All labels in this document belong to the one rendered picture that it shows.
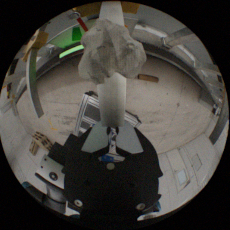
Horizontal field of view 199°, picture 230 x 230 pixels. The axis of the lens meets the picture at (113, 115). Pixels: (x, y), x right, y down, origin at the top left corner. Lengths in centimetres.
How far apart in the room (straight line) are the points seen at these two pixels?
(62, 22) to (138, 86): 104
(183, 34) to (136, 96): 93
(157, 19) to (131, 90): 89
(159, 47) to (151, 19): 24
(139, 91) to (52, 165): 109
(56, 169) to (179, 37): 57
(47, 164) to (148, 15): 75
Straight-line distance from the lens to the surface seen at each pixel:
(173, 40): 31
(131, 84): 96
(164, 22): 53
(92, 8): 20
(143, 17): 50
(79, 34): 28
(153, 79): 99
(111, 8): 15
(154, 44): 32
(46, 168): 30
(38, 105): 26
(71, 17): 20
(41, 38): 30
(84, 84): 103
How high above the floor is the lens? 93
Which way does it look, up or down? 59 degrees down
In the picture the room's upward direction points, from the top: 178 degrees counter-clockwise
